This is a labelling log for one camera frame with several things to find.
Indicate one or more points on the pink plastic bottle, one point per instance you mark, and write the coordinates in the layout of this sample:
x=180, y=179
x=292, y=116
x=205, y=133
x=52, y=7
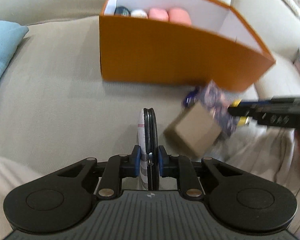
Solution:
x=158, y=14

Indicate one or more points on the beige sofa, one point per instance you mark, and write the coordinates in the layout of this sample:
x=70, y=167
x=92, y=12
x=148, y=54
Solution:
x=55, y=109

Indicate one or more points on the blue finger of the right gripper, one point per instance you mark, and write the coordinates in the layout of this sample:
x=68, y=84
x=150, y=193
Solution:
x=255, y=104

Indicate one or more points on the white lotion tube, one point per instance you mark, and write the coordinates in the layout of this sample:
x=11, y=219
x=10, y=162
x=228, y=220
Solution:
x=139, y=13

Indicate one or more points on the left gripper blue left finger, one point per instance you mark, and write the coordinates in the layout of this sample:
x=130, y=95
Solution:
x=115, y=170

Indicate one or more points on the plaid round case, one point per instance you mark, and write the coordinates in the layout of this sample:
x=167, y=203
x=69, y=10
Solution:
x=148, y=142

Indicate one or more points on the orange cardboard box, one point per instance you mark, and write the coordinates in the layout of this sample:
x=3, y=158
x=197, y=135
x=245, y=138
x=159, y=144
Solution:
x=218, y=46

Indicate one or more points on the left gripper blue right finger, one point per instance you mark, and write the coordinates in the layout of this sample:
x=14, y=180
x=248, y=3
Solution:
x=181, y=169

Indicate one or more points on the light blue cushion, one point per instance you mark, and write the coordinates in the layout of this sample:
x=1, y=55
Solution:
x=11, y=35

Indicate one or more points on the dark green shampoo bottle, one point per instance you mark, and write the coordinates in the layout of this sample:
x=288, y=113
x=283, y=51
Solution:
x=122, y=11

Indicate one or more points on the yellow tape measure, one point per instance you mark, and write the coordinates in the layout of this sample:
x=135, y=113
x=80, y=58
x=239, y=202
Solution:
x=240, y=110

